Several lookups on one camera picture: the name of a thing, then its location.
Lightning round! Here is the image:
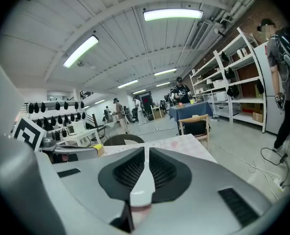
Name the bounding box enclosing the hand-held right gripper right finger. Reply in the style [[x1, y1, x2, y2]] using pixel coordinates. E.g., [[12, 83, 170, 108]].
[[149, 146, 192, 203]]

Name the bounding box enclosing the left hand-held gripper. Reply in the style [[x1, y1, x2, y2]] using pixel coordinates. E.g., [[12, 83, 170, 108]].
[[11, 117, 98, 160]]

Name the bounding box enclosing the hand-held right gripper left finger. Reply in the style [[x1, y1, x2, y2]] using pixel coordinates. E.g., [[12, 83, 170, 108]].
[[98, 146, 146, 201]]

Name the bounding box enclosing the white low table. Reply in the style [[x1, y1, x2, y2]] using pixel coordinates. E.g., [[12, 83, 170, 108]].
[[61, 128, 104, 147]]

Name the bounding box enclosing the yellow container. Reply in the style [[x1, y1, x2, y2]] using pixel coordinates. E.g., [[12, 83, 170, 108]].
[[89, 143, 104, 154]]

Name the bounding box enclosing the pink checked tablecloth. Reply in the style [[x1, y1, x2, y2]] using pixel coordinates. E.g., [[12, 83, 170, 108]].
[[102, 133, 218, 164]]

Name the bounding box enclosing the dark woven round chair back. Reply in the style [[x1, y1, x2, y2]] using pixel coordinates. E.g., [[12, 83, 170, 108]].
[[103, 134, 145, 147]]

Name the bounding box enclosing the rack of black headsets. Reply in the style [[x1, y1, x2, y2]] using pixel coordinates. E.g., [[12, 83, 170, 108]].
[[27, 100, 87, 132]]

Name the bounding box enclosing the wooden chair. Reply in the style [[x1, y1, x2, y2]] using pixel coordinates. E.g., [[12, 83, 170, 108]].
[[178, 114, 211, 151]]

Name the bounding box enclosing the table with blue cloth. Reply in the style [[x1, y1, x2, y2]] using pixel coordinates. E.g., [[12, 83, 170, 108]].
[[168, 101, 214, 132]]

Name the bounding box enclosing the long ceiling lamp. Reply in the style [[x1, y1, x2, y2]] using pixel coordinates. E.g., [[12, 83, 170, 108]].
[[142, 8, 205, 22], [117, 79, 139, 89], [154, 68, 178, 77], [62, 35, 99, 69]]

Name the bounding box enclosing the cardboard box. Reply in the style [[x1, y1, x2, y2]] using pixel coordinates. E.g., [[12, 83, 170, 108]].
[[251, 110, 265, 122]]

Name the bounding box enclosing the white power strip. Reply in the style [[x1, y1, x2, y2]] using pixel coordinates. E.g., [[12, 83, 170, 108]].
[[271, 177, 287, 191]]

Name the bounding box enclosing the white metal shelving rack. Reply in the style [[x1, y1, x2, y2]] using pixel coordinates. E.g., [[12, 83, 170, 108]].
[[189, 26, 268, 134]]

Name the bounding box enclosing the white refrigerator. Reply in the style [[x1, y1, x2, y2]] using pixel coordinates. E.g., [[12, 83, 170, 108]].
[[253, 41, 284, 135]]

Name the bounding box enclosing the ceiling air vent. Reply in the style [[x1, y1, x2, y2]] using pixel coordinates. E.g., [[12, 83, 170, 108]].
[[189, 20, 211, 50]]

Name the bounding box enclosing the black floor cable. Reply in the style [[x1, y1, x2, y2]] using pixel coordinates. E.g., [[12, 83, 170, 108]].
[[260, 146, 290, 188]]

